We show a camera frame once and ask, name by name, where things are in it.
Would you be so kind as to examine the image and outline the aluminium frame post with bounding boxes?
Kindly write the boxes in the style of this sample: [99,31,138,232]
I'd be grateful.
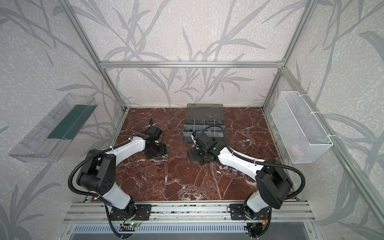
[262,0,319,110]

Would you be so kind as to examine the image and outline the white wire mesh basket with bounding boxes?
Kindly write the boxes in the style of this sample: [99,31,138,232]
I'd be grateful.
[272,91,334,164]

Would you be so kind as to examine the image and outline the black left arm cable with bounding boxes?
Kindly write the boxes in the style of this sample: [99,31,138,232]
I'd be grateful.
[67,137,133,239]

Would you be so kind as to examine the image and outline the aluminium back crossbar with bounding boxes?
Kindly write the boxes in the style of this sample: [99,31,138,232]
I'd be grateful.
[100,61,283,69]

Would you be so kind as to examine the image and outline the aluminium front rail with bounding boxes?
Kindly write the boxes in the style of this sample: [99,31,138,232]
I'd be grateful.
[63,201,315,224]

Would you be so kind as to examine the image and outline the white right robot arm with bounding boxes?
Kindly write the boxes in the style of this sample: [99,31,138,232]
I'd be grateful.
[187,144,292,216]

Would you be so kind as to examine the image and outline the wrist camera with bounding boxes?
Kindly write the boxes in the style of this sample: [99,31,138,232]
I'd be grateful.
[144,126,163,141]
[192,131,216,151]

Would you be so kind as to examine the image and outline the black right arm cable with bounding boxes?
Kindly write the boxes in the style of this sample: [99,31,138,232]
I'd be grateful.
[201,124,306,200]

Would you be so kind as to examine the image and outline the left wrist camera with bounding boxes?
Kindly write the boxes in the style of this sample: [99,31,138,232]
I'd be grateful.
[144,126,163,141]

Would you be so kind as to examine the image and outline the grey plastic organizer box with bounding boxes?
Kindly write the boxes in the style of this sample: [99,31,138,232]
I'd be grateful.
[183,104,225,145]

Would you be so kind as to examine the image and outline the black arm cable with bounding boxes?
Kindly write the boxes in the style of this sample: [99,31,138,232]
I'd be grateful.
[201,124,306,200]
[67,137,133,239]

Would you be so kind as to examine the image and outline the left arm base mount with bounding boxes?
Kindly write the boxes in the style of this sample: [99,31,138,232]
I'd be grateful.
[110,204,152,221]

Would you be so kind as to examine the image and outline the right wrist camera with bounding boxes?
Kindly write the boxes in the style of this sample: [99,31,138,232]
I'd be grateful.
[192,131,216,151]

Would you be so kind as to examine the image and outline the clear plastic wall tray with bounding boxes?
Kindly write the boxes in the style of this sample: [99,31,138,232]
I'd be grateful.
[9,94,98,163]

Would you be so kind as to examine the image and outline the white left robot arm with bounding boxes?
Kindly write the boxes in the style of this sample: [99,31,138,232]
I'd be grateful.
[74,134,168,215]

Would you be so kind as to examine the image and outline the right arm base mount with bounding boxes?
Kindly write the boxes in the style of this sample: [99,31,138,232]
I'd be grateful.
[228,204,271,221]

